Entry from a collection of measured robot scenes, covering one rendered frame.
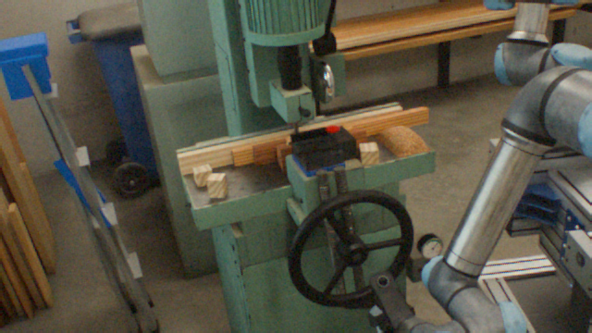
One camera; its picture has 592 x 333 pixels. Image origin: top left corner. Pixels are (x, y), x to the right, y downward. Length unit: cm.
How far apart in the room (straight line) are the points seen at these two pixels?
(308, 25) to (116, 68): 186
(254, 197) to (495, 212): 54
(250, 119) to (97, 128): 225
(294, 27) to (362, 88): 285
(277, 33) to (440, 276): 62
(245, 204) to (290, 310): 34
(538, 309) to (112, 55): 219
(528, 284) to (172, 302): 138
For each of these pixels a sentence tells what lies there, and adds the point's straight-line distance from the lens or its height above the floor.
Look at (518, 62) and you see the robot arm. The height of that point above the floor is 101.
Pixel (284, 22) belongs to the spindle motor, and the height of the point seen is 125.
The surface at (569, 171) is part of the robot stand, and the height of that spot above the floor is 73.
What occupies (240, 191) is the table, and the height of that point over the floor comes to 90.
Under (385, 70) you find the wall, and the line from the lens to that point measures 419.
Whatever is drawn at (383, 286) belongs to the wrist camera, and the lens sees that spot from 116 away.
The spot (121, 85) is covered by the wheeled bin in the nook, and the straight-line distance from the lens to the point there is 310.
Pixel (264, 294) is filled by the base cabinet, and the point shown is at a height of 61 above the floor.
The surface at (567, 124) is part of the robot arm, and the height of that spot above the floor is 118.
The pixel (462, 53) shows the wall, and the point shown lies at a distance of 448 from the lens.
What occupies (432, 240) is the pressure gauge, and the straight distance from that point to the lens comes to 152.
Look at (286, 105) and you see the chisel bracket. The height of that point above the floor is 105.
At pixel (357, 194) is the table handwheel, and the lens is 119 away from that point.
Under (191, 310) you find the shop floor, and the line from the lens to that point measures 246.
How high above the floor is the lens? 156
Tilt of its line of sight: 28 degrees down
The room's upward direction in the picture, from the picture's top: 6 degrees counter-clockwise
